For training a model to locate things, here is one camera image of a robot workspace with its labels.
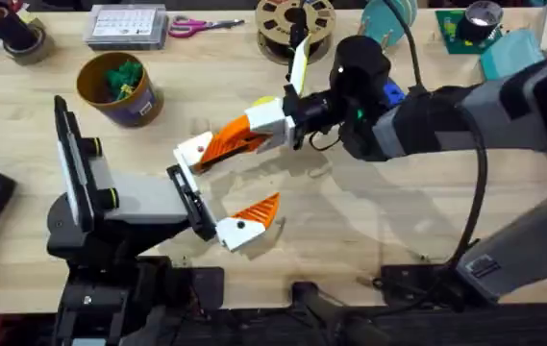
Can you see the left gripper body grey black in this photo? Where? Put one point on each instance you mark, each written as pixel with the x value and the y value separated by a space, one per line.
pixel 148 199

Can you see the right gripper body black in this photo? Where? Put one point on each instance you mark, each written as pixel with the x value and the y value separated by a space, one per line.
pixel 357 96

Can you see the black cylinder holder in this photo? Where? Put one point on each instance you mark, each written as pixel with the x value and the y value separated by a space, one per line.
pixel 6 24

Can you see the clear plastic box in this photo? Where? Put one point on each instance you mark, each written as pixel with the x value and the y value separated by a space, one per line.
pixel 126 26

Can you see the green board with black roll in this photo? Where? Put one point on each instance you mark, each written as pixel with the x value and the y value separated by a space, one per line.
pixel 475 24

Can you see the teal discs stack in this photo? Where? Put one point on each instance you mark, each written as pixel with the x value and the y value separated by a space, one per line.
pixel 388 21

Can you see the brown filament spool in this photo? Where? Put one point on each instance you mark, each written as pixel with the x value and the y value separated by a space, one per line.
pixel 278 24

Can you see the brown tape roll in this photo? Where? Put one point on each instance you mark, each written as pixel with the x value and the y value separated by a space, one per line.
pixel 37 50

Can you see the black rail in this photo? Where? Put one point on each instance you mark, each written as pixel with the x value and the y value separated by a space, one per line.
pixel 446 329

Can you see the brown tub with green toys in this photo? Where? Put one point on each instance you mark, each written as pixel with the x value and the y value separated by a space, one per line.
pixel 119 91

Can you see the right wrist upright plate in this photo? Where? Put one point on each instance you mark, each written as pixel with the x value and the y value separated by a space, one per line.
pixel 300 67

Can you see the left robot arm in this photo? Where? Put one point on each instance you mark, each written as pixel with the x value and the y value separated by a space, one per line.
pixel 109 298

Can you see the teal box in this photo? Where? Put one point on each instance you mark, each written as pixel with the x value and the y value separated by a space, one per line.
pixel 511 55

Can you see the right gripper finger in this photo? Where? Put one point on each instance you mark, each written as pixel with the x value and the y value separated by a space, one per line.
pixel 263 117
pixel 278 139

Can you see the left wrist upright black plate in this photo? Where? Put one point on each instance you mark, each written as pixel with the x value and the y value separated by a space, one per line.
pixel 73 158

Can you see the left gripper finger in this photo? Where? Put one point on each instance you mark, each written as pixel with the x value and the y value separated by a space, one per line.
pixel 246 226
pixel 193 148

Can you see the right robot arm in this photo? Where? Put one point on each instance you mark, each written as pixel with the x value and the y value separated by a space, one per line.
pixel 494 120

